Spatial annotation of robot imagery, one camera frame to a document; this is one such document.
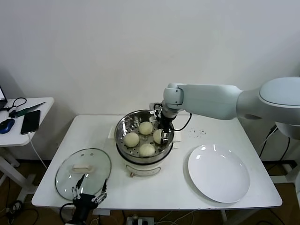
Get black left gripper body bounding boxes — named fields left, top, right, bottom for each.
left=72, top=193, right=99, bottom=223

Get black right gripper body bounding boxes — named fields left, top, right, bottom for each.
left=158, top=112, right=175, bottom=133

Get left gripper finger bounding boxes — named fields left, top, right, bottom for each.
left=71, top=173, right=85, bottom=200
left=91, top=178, right=108, bottom=203

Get white steamed baozi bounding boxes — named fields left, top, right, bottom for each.
left=124, top=132, right=140, bottom=148
left=152, top=129, right=165, bottom=144
left=138, top=121, right=154, bottom=135
left=139, top=143, right=156, bottom=157

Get glass lid cream handle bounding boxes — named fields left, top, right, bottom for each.
left=55, top=148, right=112, bottom=202

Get stainless steel steamer basket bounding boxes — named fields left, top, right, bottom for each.
left=107, top=109, right=182, bottom=165

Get white power strip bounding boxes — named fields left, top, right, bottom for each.
left=126, top=215, right=155, bottom=225

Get white round plate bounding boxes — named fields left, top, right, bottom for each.
left=187, top=144, right=250, bottom=203

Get black smartphone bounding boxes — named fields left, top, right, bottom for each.
left=20, top=110, right=41, bottom=136

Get white side table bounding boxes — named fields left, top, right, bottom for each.
left=0, top=97, right=54, bottom=204

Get green flat strip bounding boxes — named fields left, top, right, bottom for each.
left=10, top=102, right=45, bottom=118

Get blue computer mouse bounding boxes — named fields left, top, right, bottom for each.
left=0, top=119, right=15, bottom=135

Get white shelf table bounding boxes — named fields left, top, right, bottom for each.
left=269, top=161, right=300, bottom=186

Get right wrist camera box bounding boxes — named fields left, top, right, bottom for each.
left=149, top=102, right=164, bottom=117

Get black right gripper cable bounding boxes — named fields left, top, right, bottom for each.
left=172, top=112, right=192, bottom=131

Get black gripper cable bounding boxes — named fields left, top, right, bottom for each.
left=172, top=112, right=192, bottom=131
left=60, top=202, right=75, bottom=221

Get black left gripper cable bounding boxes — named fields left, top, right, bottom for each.
left=60, top=202, right=75, bottom=221

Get white charging cable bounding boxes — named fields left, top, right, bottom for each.
left=27, top=132, right=47, bottom=169

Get black floor cables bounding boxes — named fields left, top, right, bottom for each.
left=0, top=200, right=38, bottom=225

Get black cord loop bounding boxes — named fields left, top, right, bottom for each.
left=2, top=97, right=26, bottom=113

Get black cable with adapter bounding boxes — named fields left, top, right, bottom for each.
left=259, top=125, right=291, bottom=169

